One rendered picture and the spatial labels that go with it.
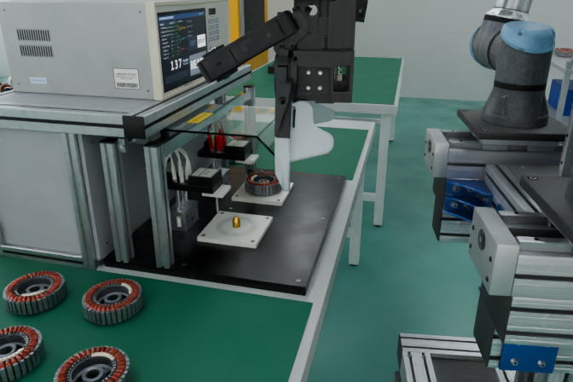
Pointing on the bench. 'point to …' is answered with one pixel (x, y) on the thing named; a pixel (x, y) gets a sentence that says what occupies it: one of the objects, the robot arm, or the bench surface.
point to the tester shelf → (109, 110)
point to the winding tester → (100, 44)
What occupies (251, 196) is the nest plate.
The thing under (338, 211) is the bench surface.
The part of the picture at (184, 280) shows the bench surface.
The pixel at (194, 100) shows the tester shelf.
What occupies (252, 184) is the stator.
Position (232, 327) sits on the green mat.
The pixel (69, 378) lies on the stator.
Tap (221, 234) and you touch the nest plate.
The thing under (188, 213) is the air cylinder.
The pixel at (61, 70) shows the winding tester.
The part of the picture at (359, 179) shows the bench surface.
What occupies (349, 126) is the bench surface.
